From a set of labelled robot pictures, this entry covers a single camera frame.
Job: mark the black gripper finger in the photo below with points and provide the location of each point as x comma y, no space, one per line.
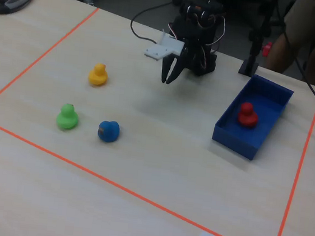
178,69
167,68

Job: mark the red rubber duck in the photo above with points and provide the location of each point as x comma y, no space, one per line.
247,117

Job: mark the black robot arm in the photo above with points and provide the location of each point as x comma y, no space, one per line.
200,63

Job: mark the yellow rubber duck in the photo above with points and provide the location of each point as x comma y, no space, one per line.
97,76

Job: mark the blue rubber duck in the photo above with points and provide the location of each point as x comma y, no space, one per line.
108,131

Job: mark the blue plastic box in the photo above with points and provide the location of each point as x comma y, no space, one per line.
233,143

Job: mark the green rubber duck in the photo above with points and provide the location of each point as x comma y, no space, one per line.
67,119

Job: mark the black clamp stand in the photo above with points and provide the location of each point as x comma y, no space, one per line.
248,67

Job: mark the red clamp knob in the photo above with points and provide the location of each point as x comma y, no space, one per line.
267,49

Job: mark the orange tape strip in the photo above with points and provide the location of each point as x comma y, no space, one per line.
70,32
84,169
300,167

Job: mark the person in olive shorts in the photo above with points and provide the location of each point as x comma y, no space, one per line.
302,26

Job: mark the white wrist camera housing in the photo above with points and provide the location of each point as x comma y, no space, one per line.
164,48

